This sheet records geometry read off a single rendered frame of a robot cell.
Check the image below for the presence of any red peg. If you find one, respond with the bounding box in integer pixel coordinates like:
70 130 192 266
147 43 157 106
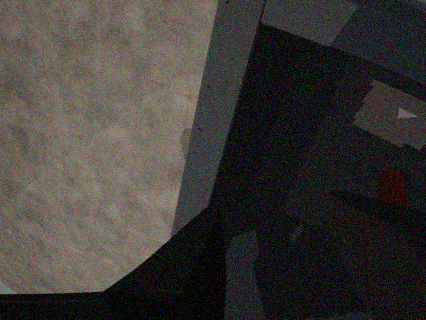
377 169 409 208

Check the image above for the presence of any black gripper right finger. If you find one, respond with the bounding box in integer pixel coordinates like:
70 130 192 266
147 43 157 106
326 191 426 320

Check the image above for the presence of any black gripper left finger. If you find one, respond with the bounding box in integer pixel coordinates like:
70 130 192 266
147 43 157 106
0 205 226 320

